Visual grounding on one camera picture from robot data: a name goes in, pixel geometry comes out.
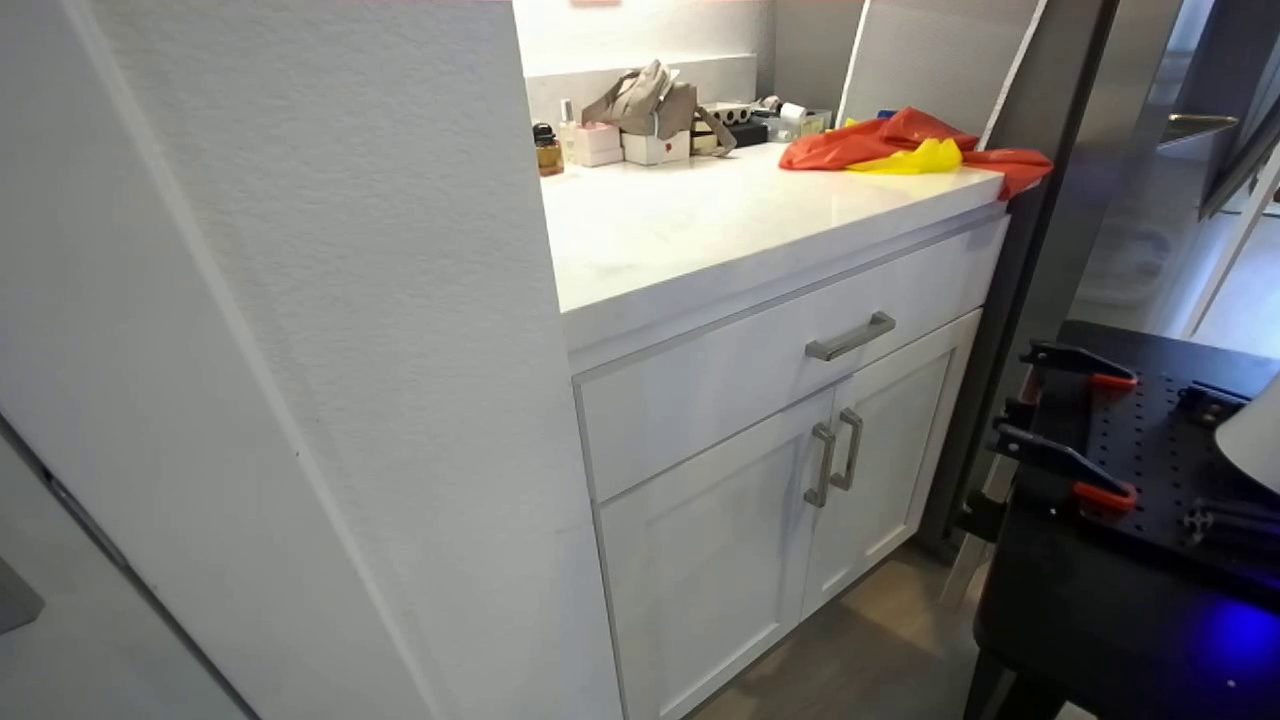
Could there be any cabinet door handle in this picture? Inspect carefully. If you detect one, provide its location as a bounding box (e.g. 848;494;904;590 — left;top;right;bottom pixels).
802;418;835;508
830;407;865;490

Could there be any red plastic bag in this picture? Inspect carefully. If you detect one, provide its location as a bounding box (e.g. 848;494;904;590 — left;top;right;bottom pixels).
779;107;1053;200

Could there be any white drawer front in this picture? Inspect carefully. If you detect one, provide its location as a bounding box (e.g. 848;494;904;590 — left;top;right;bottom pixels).
576;220;1002;500

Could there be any left cabinet door handle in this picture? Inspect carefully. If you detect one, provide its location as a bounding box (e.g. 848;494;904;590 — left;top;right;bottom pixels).
802;418;835;508

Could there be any silver drawer handle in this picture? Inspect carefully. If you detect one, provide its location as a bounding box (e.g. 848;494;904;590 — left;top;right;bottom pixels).
802;310;897;360

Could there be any right cabinet door handle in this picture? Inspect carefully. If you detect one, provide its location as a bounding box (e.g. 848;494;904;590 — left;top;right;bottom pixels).
830;407;865;490

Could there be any small amber bottle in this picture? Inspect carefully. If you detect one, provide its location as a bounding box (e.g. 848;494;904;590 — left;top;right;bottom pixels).
531;125;563;176

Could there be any black orange clamp near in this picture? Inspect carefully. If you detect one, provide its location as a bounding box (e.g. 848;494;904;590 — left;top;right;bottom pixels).
995;425;1141;517

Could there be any black perforated robot table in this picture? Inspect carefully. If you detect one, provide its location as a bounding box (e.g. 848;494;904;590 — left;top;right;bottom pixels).
963;320;1280;720

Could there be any black orange clamp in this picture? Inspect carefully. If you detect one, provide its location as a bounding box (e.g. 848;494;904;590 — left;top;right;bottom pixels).
1028;342;1141;393
995;425;1141;517

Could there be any white cabinet door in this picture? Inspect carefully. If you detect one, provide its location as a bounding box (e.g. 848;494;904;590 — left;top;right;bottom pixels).
599;394;830;720
802;310;980;610

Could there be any white right cabinet door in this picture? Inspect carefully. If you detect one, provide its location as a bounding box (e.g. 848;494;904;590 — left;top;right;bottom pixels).
802;310;980;610

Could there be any white left cabinet door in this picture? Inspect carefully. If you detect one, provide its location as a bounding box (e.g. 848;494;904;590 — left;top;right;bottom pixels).
599;394;830;720

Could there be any stainless steel refrigerator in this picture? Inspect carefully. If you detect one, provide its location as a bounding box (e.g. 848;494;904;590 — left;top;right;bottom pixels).
841;0;1280;561

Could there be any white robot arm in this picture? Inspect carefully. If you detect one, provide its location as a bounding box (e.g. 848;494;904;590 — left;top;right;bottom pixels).
1217;377;1280;494

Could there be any yellow plastic bag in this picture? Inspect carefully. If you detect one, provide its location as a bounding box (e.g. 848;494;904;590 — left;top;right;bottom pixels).
859;139;963;176

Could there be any black orange clamp far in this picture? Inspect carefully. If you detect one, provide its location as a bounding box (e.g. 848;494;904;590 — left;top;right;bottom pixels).
1028;342;1141;393

